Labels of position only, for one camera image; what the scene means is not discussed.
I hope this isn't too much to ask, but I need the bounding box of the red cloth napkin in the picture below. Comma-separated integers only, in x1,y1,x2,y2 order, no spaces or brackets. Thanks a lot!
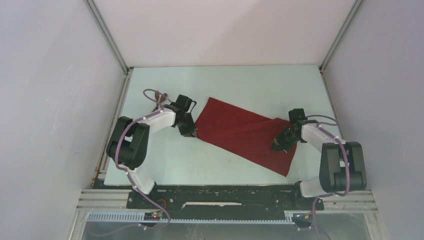
195,97,296,177

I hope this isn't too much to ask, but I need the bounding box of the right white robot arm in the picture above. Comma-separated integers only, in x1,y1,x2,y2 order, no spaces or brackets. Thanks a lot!
271,119,367,209

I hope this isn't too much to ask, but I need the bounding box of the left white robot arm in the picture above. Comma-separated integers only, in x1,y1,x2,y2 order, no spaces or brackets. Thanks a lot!
106,105,197,208

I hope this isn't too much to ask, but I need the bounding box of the brown wooden spoon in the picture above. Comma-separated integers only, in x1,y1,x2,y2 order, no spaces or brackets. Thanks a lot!
159,93,168,105

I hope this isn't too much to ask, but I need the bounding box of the brown wooden fork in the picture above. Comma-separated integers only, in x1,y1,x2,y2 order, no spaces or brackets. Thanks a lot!
152,91,160,112

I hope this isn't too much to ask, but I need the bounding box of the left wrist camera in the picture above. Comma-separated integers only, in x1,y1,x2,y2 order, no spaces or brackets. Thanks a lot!
174,94,197,113

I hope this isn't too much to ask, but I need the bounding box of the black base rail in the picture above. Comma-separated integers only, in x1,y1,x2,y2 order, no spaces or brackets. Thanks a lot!
126,184,324,220

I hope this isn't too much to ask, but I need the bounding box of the aluminium frame post right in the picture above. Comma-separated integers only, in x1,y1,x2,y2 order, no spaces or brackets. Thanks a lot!
319,0,365,73

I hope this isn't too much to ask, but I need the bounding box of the aluminium frame post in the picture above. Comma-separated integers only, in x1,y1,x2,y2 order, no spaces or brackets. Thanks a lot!
319,0,365,73
84,0,130,75

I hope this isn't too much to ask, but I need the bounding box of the white cable duct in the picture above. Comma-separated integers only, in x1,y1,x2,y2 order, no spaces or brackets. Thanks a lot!
85,211,294,225

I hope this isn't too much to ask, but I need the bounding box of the aluminium extrusion rail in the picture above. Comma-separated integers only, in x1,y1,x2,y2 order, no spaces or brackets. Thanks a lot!
76,189,131,211

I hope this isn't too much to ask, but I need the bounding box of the aluminium frame post left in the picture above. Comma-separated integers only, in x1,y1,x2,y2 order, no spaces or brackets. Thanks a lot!
84,0,130,75

